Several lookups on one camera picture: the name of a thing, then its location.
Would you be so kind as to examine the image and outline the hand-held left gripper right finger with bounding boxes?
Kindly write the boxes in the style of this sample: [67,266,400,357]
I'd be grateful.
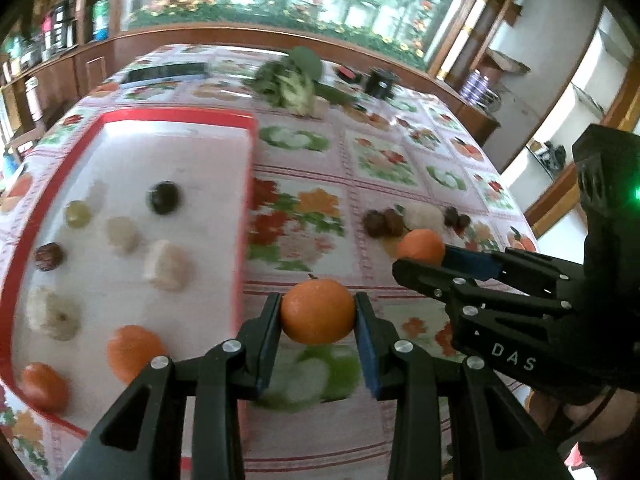
[354,291,571,480]

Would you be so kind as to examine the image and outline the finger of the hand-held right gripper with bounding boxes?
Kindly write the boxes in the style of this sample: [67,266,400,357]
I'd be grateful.
[442,244,588,302]
[392,258,583,321]

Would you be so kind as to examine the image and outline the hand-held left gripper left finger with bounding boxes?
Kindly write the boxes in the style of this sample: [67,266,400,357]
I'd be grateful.
[57,292,283,480]

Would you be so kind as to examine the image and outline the orange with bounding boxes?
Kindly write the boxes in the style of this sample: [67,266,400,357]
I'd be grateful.
[280,279,357,346]
[106,325,168,385]
[397,228,446,268]

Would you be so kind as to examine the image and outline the dark purple plum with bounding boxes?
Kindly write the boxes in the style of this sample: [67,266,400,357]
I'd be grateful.
[149,181,181,215]

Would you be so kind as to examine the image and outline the red rimmed white tray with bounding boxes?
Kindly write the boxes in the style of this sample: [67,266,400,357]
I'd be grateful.
[0,110,261,441]

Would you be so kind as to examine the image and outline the white garlic bulb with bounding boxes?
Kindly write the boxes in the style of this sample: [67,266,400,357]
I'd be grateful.
[25,286,82,342]

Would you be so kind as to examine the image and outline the green grape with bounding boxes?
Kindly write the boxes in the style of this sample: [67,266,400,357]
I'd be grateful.
[65,200,93,228]

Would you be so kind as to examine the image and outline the person's right hand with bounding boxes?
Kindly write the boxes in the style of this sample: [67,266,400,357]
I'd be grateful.
[530,385,640,446]

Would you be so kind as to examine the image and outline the white garlic on table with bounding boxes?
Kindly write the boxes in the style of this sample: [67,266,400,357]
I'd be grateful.
[405,202,447,233]

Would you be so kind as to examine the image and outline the floral fruit print tablecloth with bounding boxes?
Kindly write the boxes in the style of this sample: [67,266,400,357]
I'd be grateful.
[0,44,541,480]

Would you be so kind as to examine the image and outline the purple can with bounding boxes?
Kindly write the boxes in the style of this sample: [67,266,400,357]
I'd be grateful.
[460,71,488,101]

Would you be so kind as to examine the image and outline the black round device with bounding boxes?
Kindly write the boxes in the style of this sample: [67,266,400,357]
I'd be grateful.
[364,67,398,97]

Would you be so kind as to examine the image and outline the red tomato on tray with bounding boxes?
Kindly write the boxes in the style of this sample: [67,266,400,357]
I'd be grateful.
[20,362,70,413]

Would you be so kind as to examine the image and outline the green bok choy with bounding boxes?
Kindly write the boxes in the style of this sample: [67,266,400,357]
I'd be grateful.
[243,46,361,115]

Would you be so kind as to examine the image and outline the wooden cabinet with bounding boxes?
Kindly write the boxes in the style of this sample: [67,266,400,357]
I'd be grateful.
[0,0,126,151]

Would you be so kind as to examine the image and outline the green bottle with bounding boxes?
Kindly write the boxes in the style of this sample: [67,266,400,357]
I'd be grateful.
[92,0,111,41]

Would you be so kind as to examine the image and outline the black thermos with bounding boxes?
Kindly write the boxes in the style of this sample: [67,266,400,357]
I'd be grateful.
[50,0,76,48]

